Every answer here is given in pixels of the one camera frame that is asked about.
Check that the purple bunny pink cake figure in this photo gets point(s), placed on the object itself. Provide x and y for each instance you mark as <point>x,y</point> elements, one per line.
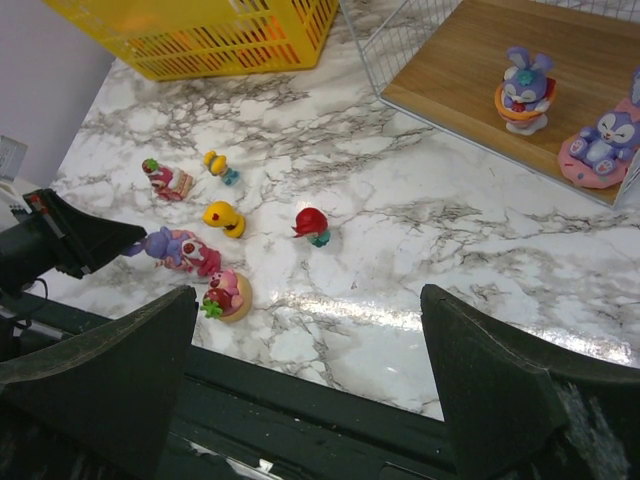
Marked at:
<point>164,245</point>

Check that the yellow blue small figure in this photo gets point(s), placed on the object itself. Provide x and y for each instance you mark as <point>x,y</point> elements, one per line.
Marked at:
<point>218,167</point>

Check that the yellow plastic shopping basket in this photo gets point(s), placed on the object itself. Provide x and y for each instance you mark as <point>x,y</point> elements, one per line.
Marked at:
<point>181,39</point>

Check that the pink bear strawberry figure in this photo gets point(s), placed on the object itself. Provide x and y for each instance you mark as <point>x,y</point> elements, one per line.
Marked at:
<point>196,256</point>

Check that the red haired mermaid figure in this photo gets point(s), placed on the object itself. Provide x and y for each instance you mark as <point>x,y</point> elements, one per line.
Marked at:
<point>313,225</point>

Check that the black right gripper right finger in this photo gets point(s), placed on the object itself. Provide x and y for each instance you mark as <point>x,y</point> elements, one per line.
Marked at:
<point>518,407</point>

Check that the white wire wooden shelf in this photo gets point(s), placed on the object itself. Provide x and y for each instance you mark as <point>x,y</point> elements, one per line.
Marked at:
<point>441,62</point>

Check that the yellow duck figure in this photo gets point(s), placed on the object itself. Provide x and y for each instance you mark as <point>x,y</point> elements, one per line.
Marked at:
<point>221,214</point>

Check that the pink strawberry cake figure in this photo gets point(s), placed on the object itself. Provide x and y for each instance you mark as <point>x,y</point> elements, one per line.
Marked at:
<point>171,184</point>

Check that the purple bunny cupcake figure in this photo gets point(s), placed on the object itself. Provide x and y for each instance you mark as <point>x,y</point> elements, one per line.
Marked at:
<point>526,91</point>

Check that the pink bear donut figure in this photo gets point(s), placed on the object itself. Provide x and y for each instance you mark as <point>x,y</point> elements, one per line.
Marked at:
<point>229,297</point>

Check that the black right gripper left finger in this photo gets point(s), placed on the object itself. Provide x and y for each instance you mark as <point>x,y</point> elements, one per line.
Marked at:
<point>98,405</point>

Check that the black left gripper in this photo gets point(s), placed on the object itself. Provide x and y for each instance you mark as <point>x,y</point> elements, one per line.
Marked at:
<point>60,236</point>

